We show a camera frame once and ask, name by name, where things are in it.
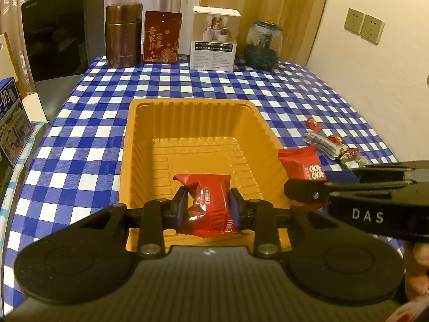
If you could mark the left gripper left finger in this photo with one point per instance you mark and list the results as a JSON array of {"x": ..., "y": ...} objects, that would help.
[{"x": 153, "y": 219}]

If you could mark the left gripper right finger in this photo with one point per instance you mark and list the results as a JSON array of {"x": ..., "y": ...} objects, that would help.
[{"x": 263, "y": 219}]

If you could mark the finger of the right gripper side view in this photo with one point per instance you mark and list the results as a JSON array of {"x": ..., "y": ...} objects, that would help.
[{"x": 375, "y": 177}]

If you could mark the red snack packet twisted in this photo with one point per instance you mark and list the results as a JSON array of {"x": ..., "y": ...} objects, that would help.
[{"x": 209, "y": 214}]

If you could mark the red snack packet large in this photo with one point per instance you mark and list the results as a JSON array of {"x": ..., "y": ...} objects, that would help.
[{"x": 302, "y": 163}]

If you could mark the red brown candy wrapper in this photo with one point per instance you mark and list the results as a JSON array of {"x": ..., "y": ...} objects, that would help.
[{"x": 349, "y": 155}]

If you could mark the person's right hand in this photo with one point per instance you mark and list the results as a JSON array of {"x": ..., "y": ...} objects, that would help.
[{"x": 416, "y": 261}]

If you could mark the green candy wrapper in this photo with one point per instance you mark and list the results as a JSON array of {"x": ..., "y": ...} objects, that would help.
[{"x": 358, "y": 162}]

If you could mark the orange plastic tray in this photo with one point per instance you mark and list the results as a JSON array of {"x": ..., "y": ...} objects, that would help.
[{"x": 165, "y": 137}]

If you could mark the silver striped snack packet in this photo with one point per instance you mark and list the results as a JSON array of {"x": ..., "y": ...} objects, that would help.
[{"x": 331, "y": 149}]

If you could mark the blue white checkered tablecloth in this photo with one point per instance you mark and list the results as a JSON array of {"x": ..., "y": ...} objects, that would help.
[{"x": 76, "y": 167}]

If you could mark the small red candy packet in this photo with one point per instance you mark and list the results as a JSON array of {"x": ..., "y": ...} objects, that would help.
[{"x": 313, "y": 124}]

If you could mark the blue milk carton box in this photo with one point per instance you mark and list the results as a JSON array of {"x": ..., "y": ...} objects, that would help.
[{"x": 15, "y": 130}]

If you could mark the glass jar dark base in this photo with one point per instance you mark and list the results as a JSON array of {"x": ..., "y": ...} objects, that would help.
[{"x": 263, "y": 45}]

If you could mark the red decorated tin box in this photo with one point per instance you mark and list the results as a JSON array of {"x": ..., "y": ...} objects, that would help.
[{"x": 161, "y": 36}]

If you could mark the white product box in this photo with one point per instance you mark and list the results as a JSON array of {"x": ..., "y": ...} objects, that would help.
[{"x": 214, "y": 41}]

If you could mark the brown cylindrical canister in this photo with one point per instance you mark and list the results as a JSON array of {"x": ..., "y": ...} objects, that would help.
[{"x": 123, "y": 33}]

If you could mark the black monitor screen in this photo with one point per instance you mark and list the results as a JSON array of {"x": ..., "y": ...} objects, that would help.
[{"x": 62, "y": 39}]

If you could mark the wooden door panel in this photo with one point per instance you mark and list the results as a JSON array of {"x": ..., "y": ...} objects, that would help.
[{"x": 300, "y": 20}]

